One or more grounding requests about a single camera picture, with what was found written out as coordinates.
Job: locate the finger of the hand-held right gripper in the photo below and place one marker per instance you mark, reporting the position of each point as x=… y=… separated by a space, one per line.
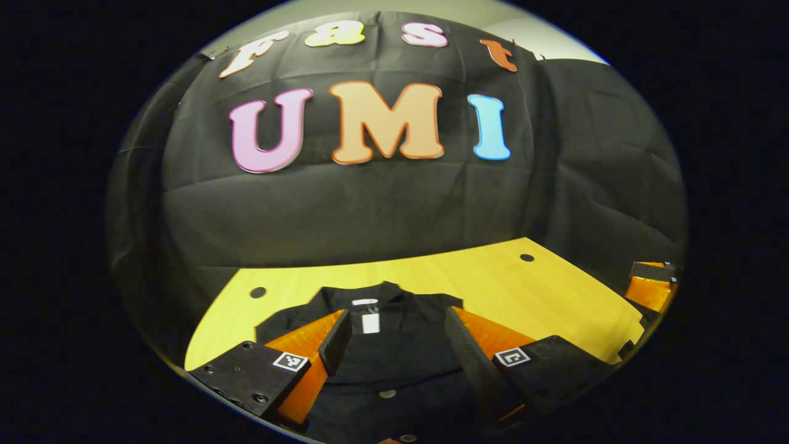
x=647 y=290

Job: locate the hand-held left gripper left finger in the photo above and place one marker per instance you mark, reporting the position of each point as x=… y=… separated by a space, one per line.
x=336 y=345

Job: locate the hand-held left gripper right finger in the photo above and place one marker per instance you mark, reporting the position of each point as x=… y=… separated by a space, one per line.
x=468 y=351

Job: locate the black button-up shirt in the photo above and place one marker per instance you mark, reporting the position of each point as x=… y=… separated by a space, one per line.
x=400 y=357

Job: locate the black backdrop cloth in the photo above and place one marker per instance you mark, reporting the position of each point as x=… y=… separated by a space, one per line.
x=370 y=203

